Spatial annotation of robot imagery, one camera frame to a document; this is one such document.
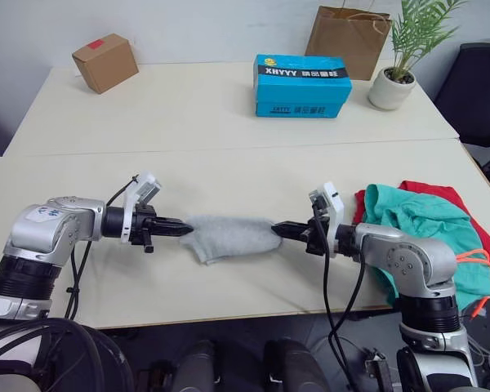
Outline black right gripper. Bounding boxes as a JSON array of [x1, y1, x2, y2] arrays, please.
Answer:
[[271, 213, 332, 256]]

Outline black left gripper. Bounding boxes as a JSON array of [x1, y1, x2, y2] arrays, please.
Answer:
[[130, 204, 195, 255]]

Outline grey fluffy sock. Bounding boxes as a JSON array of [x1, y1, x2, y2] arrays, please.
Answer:
[[178, 214, 283, 267]]

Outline green shorts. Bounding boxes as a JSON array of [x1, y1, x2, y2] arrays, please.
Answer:
[[362, 183, 490, 308]]

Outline red t-shirt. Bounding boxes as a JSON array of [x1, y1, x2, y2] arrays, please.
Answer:
[[352, 179, 490, 283]]

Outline dark rounded shape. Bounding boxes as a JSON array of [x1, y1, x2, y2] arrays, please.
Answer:
[[173, 338, 218, 392], [263, 338, 330, 392]]

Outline blue shoe box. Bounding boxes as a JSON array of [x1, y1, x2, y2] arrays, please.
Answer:
[[252, 53, 354, 120]]

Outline white plant pot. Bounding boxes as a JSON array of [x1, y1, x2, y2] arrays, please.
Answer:
[[367, 66, 418, 112]]

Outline brown cardboard box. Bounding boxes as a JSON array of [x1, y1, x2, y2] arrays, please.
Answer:
[[71, 33, 140, 96]]

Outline brown paper bag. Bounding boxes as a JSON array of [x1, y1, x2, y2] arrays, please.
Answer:
[[304, 3, 394, 82]]

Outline black office chair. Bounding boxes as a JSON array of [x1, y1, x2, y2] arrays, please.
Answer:
[[431, 41, 490, 149]]

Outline green palm plant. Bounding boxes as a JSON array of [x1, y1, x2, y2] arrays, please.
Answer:
[[385, 0, 469, 82]]

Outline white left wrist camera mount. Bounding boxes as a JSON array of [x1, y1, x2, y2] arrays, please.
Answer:
[[121, 171, 163, 245]]

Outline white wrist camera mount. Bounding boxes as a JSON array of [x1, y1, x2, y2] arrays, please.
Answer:
[[308, 181, 346, 256], [121, 171, 163, 245]]

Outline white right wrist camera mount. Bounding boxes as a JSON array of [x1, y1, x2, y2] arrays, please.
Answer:
[[308, 181, 346, 256]]

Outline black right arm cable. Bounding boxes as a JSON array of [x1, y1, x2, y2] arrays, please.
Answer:
[[313, 211, 369, 392]]

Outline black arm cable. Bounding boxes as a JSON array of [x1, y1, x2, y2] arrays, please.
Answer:
[[313, 211, 369, 392], [64, 174, 142, 324]]

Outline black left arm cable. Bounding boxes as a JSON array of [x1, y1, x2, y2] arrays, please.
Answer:
[[64, 174, 142, 324]]

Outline black looped cable bundle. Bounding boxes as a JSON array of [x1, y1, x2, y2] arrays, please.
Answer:
[[0, 317, 136, 392]]

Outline orange shorts drawstring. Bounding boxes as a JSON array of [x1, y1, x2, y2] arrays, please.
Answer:
[[456, 248, 490, 320]]

